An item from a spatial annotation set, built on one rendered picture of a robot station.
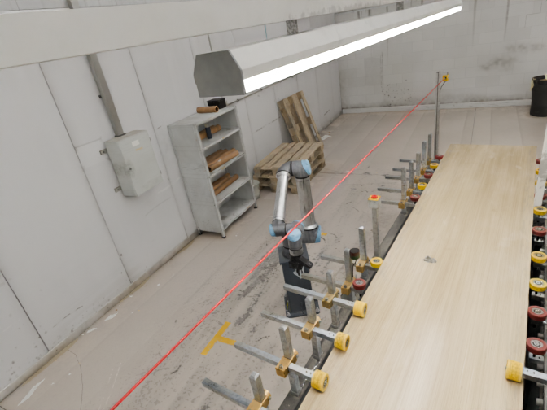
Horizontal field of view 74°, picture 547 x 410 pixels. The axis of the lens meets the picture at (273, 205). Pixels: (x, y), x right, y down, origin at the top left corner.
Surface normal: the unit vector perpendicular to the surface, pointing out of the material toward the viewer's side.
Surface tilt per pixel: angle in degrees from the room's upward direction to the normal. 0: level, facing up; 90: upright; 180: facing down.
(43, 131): 90
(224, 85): 90
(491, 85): 90
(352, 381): 0
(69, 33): 90
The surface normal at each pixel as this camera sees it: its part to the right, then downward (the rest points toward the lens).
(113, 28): 0.83, 0.12
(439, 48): -0.46, 0.46
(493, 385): -0.16, -0.89
